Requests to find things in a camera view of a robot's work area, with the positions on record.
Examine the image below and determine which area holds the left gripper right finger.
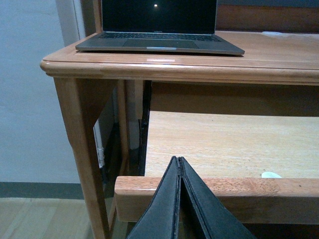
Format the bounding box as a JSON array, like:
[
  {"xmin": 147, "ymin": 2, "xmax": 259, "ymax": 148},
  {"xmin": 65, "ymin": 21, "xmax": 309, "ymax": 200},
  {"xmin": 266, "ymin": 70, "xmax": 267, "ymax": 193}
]
[{"xmin": 178, "ymin": 157, "xmax": 255, "ymax": 239}]

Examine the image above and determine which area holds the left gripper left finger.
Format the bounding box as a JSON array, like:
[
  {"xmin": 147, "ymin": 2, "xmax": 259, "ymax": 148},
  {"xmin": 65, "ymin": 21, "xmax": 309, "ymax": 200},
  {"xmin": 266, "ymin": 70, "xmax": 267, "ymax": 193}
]
[{"xmin": 127, "ymin": 156, "xmax": 180, "ymax": 239}]

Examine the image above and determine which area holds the wooden keyboard tray drawer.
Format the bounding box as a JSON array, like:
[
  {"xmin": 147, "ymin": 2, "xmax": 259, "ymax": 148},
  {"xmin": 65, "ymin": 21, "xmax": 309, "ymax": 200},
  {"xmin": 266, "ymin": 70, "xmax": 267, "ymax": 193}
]
[{"xmin": 115, "ymin": 82, "xmax": 319, "ymax": 224}]

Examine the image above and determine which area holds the white object in drawer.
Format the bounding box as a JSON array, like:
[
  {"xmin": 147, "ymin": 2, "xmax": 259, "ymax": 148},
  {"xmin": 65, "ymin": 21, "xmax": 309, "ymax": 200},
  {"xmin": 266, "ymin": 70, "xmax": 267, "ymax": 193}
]
[{"xmin": 261, "ymin": 171, "xmax": 281, "ymax": 178}]

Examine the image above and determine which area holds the white pipe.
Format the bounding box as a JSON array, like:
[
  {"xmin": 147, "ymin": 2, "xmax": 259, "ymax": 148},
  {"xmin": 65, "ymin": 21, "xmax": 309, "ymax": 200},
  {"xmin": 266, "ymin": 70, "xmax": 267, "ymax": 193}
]
[{"xmin": 93, "ymin": 120, "xmax": 105, "ymax": 169}]

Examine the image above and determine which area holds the wooden desk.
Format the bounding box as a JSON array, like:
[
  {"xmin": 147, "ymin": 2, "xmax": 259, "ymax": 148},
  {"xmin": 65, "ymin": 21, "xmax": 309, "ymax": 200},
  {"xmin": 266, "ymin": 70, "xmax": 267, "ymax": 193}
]
[{"xmin": 39, "ymin": 0, "xmax": 319, "ymax": 239}]

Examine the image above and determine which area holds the grey laptop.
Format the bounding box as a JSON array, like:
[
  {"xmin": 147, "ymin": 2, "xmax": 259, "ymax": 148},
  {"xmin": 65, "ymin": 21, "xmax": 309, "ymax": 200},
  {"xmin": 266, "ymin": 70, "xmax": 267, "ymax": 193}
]
[{"xmin": 76, "ymin": 0, "xmax": 245, "ymax": 56}]

